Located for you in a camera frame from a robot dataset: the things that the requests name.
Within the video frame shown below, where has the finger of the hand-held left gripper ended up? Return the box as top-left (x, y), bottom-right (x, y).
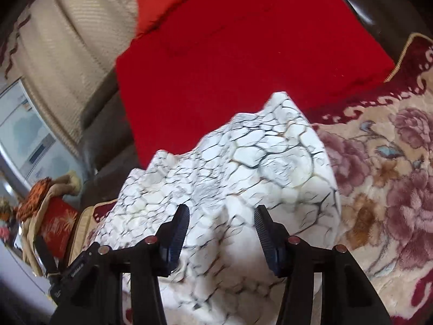
top-left (34, 235), bottom-right (61, 278)

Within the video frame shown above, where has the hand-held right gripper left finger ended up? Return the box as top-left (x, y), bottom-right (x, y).
top-left (51, 204), bottom-right (191, 325)

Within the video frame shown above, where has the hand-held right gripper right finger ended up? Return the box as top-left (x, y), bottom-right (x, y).
top-left (254, 205), bottom-right (393, 325)

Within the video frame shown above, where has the white crackle-print coat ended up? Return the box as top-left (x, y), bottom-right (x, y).
top-left (95, 91), bottom-right (342, 325)

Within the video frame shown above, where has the red gift box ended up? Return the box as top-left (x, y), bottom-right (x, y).
top-left (39, 197), bottom-right (80, 259)

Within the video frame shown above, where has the flower bouquet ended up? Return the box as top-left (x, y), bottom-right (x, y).
top-left (0, 200), bottom-right (17, 241)

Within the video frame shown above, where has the orange black patterned cloth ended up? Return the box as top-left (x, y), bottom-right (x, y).
top-left (15, 178), bottom-right (53, 220)

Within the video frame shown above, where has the silver refrigerator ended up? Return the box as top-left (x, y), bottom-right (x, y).
top-left (0, 78), bottom-right (68, 183)

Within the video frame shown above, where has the brown leather sofa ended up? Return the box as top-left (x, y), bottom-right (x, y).
top-left (78, 0), bottom-right (433, 207)

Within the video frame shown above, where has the floral sofa cover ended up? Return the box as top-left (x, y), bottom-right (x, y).
top-left (66, 32), bottom-right (433, 325)

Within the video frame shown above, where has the red blanket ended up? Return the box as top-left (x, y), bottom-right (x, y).
top-left (115, 0), bottom-right (396, 170)

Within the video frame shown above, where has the beige dotted curtain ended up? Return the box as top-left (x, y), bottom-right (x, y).
top-left (0, 0), bottom-right (159, 150)

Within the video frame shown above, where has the red pillow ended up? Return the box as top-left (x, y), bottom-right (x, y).
top-left (135, 0), bottom-right (224, 38)

